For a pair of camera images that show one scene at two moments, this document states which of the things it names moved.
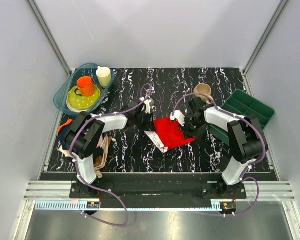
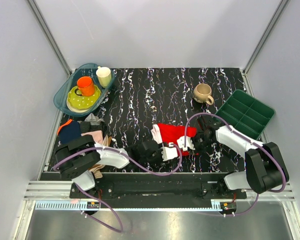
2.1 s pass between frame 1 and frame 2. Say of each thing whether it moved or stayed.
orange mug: stayed
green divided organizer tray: stayed
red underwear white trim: moved
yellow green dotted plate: stayed
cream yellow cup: stayed
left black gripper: moved
